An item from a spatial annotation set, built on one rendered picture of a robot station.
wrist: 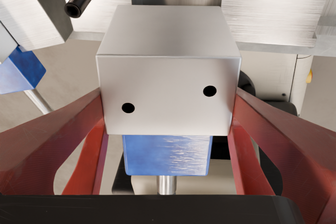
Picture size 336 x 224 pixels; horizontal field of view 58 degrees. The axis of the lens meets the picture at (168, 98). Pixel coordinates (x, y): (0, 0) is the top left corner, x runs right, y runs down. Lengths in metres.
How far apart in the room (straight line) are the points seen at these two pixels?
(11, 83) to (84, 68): 1.20
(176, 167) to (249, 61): 0.84
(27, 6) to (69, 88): 1.39
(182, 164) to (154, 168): 0.01
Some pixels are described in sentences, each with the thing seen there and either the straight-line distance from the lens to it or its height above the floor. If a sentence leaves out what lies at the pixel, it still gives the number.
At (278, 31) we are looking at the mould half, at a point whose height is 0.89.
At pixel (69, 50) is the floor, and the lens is 1.47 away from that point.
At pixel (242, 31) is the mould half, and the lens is 0.19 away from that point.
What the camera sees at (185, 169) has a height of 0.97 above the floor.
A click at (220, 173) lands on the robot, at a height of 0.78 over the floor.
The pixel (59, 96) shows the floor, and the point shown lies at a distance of 1.72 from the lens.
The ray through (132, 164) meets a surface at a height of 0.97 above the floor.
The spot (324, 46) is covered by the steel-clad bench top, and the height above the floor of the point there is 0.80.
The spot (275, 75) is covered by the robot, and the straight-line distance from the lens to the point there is 1.02.
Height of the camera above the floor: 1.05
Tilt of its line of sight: 44 degrees down
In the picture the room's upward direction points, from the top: 168 degrees counter-clockwise
